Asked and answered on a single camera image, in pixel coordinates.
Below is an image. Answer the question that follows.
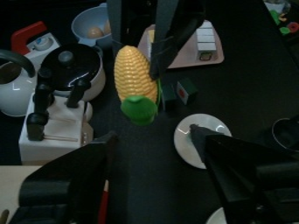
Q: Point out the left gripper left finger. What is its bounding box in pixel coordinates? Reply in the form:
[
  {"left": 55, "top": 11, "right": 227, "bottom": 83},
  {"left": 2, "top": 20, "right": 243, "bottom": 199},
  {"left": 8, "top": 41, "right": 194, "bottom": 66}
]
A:
[{"left": 10, "top": 130, "right": 119, "bottom": 224}]

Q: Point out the pink toy cutting board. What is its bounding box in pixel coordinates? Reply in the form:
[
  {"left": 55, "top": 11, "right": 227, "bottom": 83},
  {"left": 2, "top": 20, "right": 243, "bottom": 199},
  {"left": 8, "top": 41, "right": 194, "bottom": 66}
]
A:
[{"left": 136, "top": 19, "right": 226, "bottom": 69}]

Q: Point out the yellow toy corn cob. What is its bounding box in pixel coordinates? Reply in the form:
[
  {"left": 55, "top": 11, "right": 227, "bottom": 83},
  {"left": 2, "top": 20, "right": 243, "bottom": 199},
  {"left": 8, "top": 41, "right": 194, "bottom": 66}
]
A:
[{"left": 114, "top": 45, "right": 160, "bottom": 103}]

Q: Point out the white round toy plate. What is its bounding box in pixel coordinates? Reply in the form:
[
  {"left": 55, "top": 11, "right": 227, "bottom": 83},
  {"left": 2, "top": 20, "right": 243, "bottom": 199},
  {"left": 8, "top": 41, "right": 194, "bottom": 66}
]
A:
[{"left": 172, "top": 113, "right": 234, "bottom": 170}]

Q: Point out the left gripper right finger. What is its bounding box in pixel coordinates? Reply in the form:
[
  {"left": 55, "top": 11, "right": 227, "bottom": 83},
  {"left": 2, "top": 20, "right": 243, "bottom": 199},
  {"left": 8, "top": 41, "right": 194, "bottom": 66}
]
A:
[{"left": 190, "top": 123, "right": 299, "bottom": 224}]

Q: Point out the white plate with green food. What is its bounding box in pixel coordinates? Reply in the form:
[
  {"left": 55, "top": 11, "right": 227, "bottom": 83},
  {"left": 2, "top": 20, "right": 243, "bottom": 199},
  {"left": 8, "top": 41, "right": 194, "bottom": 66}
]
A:
[{"left": 204, "top": 206, "right": 235, "bottom": 224}]

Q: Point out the dark green small box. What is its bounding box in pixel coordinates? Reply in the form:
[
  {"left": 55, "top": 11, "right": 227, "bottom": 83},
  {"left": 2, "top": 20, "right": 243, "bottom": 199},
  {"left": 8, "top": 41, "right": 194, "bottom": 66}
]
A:
[{"left": 162, "top": 82, "right": 179, "bottom": 111}]

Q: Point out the green white small box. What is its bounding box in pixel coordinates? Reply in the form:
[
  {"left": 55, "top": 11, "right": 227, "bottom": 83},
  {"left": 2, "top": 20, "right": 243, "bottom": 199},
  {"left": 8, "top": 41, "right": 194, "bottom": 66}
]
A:
[{"left": 175, "top": 78, "right": 199, "bottom": 106}]

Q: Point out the black lidded toy pot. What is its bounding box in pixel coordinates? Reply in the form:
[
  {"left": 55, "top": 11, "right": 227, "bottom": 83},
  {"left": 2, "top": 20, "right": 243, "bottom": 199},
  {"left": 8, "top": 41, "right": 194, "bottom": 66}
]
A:
[{"left": 38, "top": 43, "right": 108, "bottom": 102}]

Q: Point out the white toy knife block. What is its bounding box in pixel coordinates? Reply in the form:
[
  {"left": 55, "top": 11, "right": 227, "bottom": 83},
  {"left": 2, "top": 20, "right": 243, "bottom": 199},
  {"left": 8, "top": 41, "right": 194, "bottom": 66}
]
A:
[{"left": 18, "top": 97, "right": 95, "bottom": 166}]

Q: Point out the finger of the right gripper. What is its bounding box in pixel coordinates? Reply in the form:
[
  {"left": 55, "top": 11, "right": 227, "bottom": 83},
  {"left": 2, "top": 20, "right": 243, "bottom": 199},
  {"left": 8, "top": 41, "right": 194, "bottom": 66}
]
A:
[
  {"left": 150, "top": 0, "right": 208, "bottom": 80},
  {"left": 107, "top": 0, "right": 127, "bottom": 56}
]

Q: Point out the white toy block with print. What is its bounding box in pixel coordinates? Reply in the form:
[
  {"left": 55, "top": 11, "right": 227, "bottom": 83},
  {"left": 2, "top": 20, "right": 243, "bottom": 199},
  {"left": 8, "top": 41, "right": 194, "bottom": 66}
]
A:
[{"left": 198, "top": 51, "right": 218, "bottom": 62}]

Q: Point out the brown toy egg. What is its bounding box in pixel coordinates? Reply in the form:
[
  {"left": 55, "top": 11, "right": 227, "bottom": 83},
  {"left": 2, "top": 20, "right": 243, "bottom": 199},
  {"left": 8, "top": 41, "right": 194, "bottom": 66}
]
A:
[{"left": 86, "top": 25, "right": 104, "bottom": 39}]

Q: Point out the red toy ring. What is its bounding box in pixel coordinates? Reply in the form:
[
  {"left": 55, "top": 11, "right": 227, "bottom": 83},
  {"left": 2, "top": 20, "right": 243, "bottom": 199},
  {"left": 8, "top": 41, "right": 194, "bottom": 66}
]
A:
[{"left": 286, "top": 21, "right": 299, "bottom": 33}]

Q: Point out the small black bowl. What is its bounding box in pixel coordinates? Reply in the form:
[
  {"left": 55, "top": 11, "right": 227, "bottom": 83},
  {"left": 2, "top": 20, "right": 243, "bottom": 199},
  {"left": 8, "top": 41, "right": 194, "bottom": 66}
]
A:
[{"left": 271, "top": 116, "right": 299, "bottom": 153}]

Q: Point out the plain white toy block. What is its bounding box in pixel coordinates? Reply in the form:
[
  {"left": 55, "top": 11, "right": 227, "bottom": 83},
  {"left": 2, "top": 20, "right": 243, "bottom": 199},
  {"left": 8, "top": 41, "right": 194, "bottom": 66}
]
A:
[
  {"left": 196, "top": 35, "right": 218, "bottom": 45},
  {"left": 196, "top": 42, "right": 219, "bottom": 53}
]

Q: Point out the light blue toy bowl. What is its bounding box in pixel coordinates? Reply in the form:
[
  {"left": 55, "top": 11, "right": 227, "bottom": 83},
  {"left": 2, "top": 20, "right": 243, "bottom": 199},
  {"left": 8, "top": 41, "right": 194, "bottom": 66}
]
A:
[{"left": 70, "top": 3, "right": 115, "bottom": 49}]

